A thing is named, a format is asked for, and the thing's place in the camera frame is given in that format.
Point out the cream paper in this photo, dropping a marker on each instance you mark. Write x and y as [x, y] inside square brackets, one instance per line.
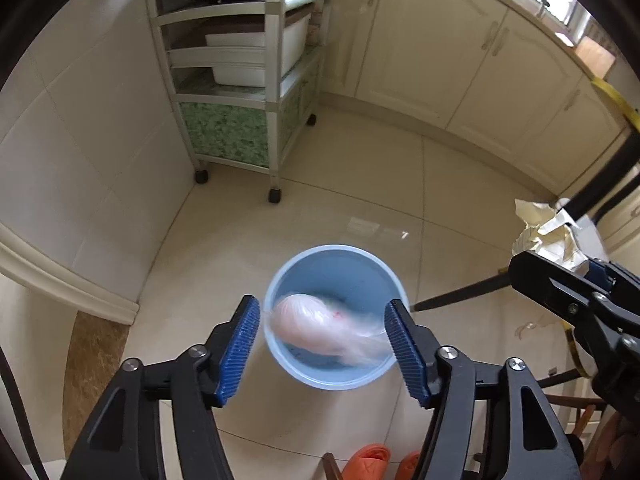
[545, 240]

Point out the wooden chair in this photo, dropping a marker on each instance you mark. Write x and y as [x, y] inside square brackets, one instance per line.
[575, 402]

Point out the pink plastic bag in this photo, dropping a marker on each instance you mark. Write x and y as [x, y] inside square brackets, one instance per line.
[305, 322]

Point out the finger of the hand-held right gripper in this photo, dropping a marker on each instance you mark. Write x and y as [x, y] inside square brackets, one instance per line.
[550, 285]
[600, 274]

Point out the cream kitchen cabinets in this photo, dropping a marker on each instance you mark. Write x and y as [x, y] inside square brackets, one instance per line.
[430, 60]

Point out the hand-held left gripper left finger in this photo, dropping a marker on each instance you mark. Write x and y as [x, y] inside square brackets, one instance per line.
[240, 355]

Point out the brown wooden leg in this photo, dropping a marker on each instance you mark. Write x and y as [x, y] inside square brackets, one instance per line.
[330, 467]

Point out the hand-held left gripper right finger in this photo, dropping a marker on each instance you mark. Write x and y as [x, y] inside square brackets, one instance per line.
[404, 355]

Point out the orange slipper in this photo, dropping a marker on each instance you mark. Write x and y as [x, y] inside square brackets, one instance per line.
[367, 462]
[409, 467]

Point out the white rolling shelf cart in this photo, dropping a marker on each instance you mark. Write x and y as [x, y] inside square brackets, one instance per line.
[272, 85]

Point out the blue plastic bucket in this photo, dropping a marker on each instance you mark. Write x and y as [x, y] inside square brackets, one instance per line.
[345, 270]

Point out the kitchen faucet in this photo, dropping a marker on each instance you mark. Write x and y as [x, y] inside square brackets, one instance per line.
[542, 2]

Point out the white plastic tub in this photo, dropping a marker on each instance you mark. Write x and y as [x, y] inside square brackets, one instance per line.
[250, 72]

